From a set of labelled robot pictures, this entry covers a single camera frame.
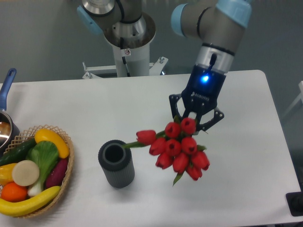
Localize black device at table edge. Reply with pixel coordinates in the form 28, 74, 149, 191
285, 192, 303, 217

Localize red tulip bouquet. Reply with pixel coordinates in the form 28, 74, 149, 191
122, 116, 210, 184

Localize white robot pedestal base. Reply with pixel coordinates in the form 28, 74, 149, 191
81, 42, 197, 79

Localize woven wicker basket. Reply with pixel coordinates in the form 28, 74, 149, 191
0, 125, 74, 218

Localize orange fruit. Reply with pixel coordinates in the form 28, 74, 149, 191
0, 182, 27, 202

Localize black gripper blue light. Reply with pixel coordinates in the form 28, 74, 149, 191
169, 66, 226, 135

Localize dark green cucumber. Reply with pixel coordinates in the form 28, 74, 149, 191
0, 138, 36, 166

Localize beige round disc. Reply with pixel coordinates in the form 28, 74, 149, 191
12, 160, 40, 186

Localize yellow bell pepper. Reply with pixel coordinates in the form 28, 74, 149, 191
0, 163, 16, 186

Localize yellow banana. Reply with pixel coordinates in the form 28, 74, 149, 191
0, 186, 61, 217

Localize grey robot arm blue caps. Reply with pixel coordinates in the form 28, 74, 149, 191
77, 0, 252, 132

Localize white frame at right edge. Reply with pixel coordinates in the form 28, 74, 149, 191
282, 81, 303, 121

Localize blue handled saucepan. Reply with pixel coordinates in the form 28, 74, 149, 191
0, 68, 19, 156

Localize purple sweet potato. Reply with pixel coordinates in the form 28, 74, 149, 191
45, 159, 68, 189

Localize dark grey ribbed vase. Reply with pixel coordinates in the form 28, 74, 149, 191
98, 140, 135, 188

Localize green bok choy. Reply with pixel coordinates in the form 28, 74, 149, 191
26, 141, 59, 197

